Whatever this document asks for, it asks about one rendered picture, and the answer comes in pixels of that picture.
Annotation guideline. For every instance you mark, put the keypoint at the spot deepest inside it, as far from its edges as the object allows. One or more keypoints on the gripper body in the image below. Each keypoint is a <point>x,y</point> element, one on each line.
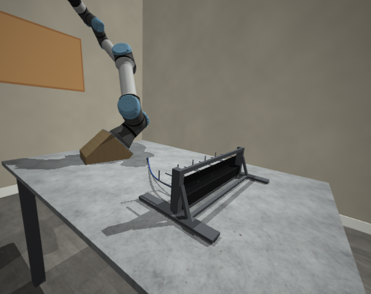
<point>76,4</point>

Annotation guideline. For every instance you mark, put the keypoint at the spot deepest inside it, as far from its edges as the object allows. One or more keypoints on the dark grey free-standing rack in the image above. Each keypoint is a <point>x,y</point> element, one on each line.
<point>187,191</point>

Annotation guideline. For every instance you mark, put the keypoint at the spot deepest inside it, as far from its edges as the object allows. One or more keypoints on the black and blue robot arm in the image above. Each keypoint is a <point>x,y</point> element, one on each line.
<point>135,120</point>

